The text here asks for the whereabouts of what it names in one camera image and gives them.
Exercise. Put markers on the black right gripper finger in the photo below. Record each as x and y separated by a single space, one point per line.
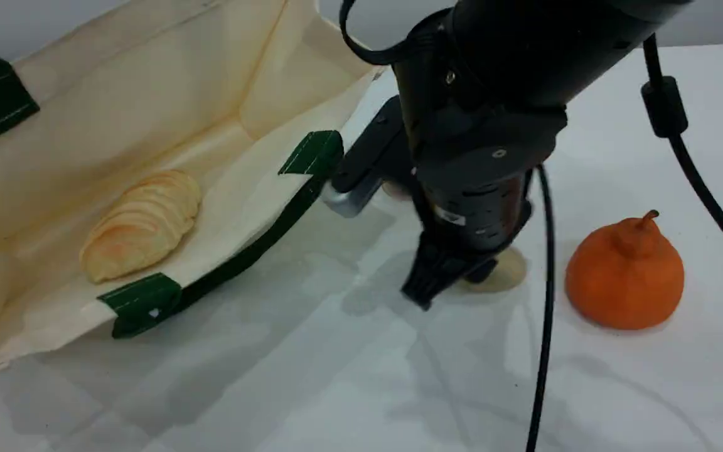
430 276
479 270

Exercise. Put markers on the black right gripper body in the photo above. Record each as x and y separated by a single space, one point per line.
481 188

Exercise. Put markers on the beige potato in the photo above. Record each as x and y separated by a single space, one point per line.
509 273

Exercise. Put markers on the long spiral bread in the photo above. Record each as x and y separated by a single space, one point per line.
142 226

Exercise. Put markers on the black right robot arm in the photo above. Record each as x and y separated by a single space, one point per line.
556 44

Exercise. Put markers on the pink peach toy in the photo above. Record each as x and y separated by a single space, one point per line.
396 191

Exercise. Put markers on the orange tangerine toy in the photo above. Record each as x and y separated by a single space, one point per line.
625 279

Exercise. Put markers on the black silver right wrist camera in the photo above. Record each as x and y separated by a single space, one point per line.
368 157

